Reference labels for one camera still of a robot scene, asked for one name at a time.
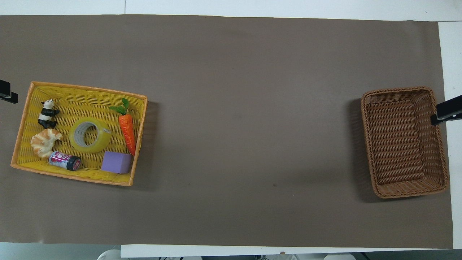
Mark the toy carrot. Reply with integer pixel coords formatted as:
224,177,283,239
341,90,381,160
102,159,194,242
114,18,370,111
109,98,137,156

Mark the black stand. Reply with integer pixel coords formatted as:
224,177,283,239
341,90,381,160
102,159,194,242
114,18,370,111
0,80,18,104
430,95,462,126

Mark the small printed can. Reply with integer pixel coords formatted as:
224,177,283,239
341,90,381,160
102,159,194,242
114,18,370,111
48,151,82,171

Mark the brown woven basket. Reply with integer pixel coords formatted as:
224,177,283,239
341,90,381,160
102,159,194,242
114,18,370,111
361,86,449,199

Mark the yellow woven basket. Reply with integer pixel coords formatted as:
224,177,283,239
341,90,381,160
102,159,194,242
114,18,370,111
10,81,148,187

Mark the toy croissant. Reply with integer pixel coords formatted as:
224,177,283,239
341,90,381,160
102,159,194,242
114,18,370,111
30,129,64,159

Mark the toy panda figure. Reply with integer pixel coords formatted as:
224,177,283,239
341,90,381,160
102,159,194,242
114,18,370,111
38,99,61,129

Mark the yellow tape roll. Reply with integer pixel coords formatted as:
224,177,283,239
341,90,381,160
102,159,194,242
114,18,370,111
69,117,112,153

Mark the purple foam block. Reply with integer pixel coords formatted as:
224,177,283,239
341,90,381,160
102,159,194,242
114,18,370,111
101,151,134,174

